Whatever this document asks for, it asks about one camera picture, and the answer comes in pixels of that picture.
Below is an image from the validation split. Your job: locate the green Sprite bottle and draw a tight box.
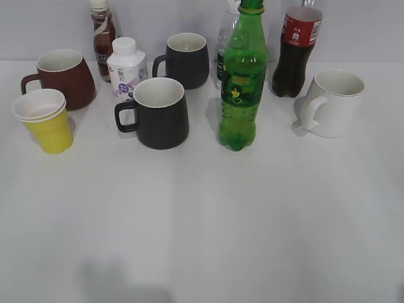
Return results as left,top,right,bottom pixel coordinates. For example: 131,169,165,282
218,0,269,151

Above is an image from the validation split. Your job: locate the yellow paper cup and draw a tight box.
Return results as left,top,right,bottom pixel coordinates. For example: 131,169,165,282
12,88,73,154

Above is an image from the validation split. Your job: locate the black mug front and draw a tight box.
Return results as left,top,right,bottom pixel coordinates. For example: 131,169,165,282
114,77,189,150

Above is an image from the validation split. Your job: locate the dark grey mug rear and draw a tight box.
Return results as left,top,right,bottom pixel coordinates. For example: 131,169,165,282
152,33,210,90

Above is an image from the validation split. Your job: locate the white blueberry yogurt carton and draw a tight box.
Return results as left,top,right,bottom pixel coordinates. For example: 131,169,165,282
107,37,148,103

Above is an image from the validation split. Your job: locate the white ceramic mug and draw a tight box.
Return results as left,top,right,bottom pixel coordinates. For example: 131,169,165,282
297,69,365,139

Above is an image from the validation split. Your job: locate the clear water bottle green label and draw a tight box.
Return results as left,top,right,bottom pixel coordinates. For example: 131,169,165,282
216,0,241,90

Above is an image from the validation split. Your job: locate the brown drink bottle white cap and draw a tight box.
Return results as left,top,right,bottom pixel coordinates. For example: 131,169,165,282
90,0,117,82

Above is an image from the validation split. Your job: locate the brown ceramic mug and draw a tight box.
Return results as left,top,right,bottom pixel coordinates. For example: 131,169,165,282
20,49,95,111

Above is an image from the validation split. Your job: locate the cola bottle red label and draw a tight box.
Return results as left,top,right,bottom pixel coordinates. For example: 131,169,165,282
271,6,323,98

